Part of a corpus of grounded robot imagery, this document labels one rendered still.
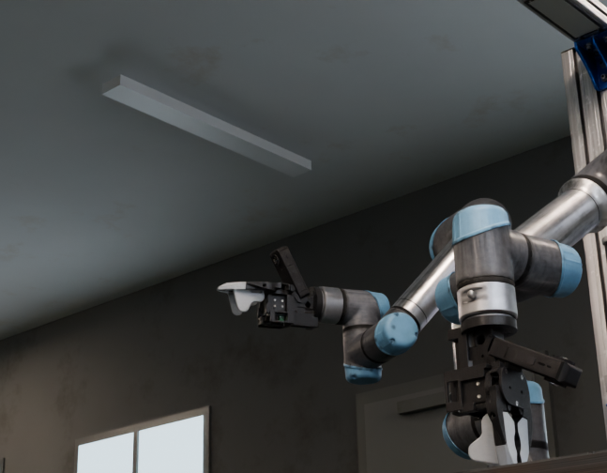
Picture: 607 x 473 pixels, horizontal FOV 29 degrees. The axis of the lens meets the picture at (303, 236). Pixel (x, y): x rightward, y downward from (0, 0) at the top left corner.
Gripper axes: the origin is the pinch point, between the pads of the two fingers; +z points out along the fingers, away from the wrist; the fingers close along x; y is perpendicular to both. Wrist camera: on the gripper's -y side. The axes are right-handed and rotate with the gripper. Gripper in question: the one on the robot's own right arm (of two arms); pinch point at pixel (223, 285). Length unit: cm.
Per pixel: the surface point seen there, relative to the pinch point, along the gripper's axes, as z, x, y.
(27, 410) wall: -63, 614, -42
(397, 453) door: -196, 312, 4
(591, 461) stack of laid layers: 12, -135, 44
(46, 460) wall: -73, 587, -7
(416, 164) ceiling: -196, 285, -139
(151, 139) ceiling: -62, 303, -139
